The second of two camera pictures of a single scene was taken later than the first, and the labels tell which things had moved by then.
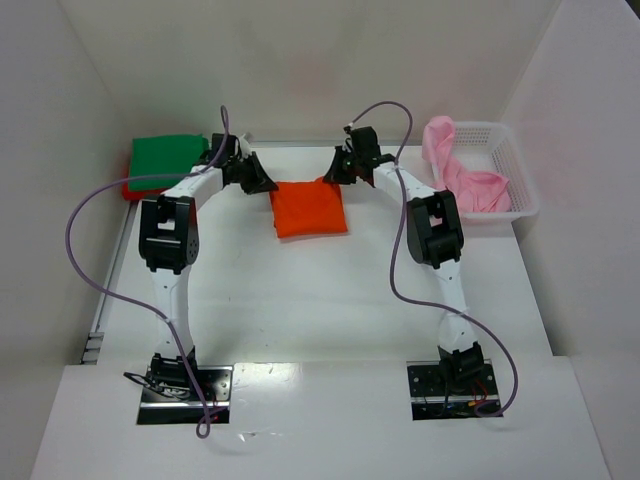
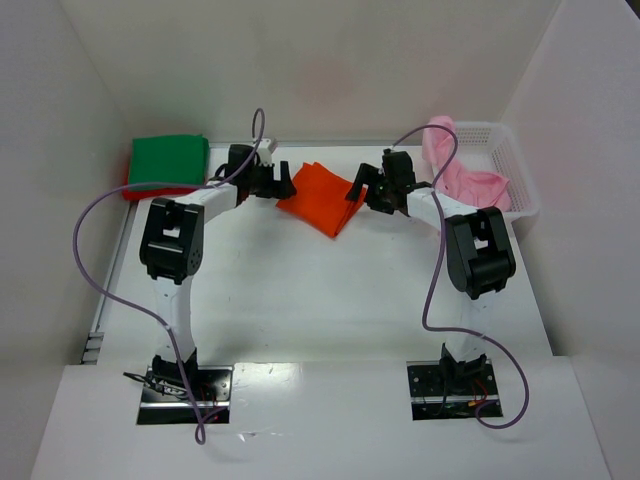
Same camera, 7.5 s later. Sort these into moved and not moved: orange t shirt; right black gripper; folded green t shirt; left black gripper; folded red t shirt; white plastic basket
Moved: orange t shirt; left black gripper; right black gripper
Not moved: folded green t shirt; folded red t shirt; white plastic basket
